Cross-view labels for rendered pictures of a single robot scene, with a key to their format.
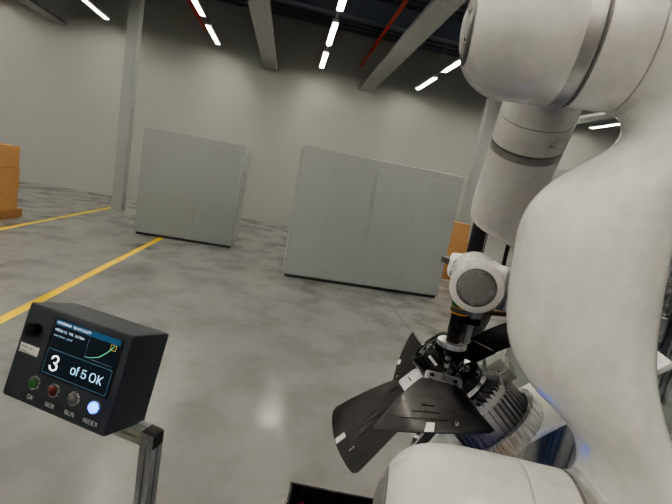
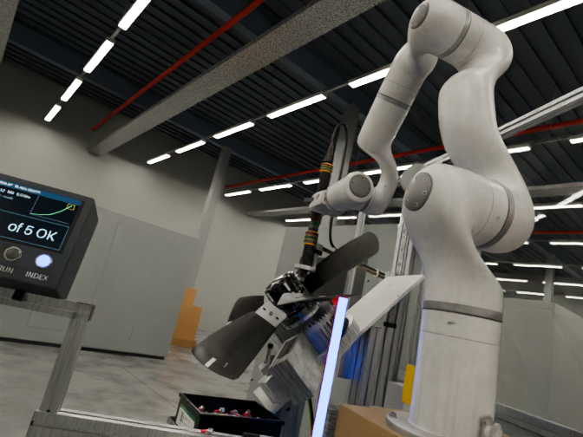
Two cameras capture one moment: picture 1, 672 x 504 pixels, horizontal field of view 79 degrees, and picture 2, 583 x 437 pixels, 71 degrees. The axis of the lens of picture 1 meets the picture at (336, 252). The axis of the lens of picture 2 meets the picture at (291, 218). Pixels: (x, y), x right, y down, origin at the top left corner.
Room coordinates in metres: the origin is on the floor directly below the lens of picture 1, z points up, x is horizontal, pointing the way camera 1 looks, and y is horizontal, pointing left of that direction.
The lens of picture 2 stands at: (-0.16, 0.40, 1.12)
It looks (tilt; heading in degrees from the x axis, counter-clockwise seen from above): 13 degrees up; 330
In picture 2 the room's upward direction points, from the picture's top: 13 degrees clockwise
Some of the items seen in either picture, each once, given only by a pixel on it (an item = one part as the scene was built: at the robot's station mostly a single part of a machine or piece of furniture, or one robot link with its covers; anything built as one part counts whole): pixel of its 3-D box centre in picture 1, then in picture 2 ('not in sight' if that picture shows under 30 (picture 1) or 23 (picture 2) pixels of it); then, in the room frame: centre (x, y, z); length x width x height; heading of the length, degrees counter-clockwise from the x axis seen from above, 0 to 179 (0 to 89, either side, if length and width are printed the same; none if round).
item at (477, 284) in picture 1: (478, 281); (350, 192); (0.69, -0.25, 1.48); 0.13 x 0.09 x 0.08; 164
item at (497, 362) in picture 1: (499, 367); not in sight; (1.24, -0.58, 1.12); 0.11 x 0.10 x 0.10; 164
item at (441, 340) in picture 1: (459, 326); (309, 256); (0.94, -0.32, 1.32); 0.09 x 0.07 x 0.10; 109
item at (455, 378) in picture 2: not in sight; (455, 375); (0.27, -0.20, 1.09); 0.19 x 0.19 x 0.18
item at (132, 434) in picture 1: (111, 420); (25, 299); (0.76, 0.39, 1.04); 0.24 x 0.03 x 0.03; 74
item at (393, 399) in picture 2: not in sight; (410, 401); (0.97, -0.92, 0.92); 0.17 x 0.16 x 0.11; 74
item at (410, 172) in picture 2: not in sight; (417, 180); (1.18, -0.99, 1.88); 0.17 x 0.15 x 0.16; 164
